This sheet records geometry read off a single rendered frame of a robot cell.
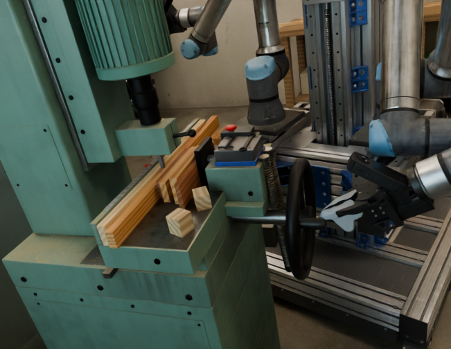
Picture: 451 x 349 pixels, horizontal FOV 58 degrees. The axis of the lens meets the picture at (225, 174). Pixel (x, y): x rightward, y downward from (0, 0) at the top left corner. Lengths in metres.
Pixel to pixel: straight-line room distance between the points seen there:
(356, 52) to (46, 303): 1.25
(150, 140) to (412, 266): 1.21
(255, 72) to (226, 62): 2.97
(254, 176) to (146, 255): 0.30
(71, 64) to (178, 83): 3.89
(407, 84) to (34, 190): 0.92
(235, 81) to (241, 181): 3.60
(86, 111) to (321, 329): 1.29
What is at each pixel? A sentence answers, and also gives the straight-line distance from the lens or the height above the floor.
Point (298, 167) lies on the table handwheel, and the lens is 0.92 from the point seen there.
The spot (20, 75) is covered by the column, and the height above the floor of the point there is 1.24.
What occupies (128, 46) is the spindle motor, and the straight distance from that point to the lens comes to 0.88.
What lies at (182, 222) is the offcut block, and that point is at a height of 0.93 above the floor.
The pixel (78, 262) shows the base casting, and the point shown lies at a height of 0.80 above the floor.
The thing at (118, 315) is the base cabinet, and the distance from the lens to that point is 1.10.
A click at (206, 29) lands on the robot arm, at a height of 1.18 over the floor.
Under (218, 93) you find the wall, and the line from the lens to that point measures 4.64.
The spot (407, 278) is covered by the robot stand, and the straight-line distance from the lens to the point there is 1.75.
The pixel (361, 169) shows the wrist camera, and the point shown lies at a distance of 0.80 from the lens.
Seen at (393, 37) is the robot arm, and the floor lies 1.19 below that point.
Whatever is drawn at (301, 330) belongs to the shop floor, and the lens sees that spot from 1.83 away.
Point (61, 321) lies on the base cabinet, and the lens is 1.26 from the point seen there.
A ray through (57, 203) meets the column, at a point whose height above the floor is 0.90.
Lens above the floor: 1.36
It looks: 26 degrees down
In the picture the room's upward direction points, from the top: 11 degrees counter-clockwise
